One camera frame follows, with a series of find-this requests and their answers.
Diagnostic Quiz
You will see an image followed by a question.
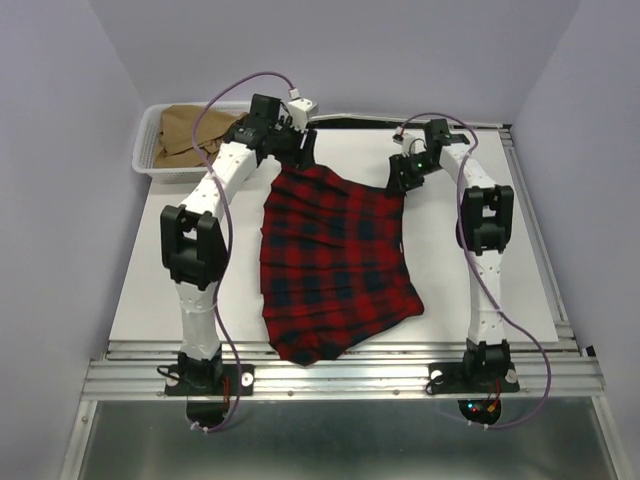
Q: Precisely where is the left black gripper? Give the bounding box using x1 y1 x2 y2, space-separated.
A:
267 115 316 172

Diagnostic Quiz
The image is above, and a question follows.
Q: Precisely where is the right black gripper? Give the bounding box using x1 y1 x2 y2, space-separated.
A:
382 151 441 197

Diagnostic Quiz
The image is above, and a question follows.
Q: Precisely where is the red plaid pleated skirt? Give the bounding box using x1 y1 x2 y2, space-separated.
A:
259 165 425 366

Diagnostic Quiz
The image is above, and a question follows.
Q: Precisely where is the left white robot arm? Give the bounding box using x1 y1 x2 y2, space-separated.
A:
160 89 318 394

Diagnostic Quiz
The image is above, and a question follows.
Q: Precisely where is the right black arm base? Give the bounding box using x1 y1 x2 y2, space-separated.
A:
425 347 520 395

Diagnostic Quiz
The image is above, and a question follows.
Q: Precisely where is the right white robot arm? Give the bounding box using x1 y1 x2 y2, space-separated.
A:
386 118 515 352

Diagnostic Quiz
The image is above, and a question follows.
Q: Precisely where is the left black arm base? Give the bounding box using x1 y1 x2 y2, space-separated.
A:
156 352 255 397

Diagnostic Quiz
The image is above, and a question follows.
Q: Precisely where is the tan folded skirt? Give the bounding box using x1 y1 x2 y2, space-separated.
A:
153 105 245 169

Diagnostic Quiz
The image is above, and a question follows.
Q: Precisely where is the white plastic laundry basket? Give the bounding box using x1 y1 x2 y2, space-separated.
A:
130 101 251 185

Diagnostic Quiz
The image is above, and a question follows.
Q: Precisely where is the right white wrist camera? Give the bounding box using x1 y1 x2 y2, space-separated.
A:
392 128 425 157

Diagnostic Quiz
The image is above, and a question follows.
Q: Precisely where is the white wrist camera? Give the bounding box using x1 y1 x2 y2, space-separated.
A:
392 128 425 157
287 97 318 132

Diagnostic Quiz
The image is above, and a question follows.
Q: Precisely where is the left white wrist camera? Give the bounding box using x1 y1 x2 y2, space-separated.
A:
287 97 318 132

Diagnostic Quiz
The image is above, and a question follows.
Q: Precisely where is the aluminium rail frame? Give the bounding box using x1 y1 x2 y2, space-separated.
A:
61 125 634 479

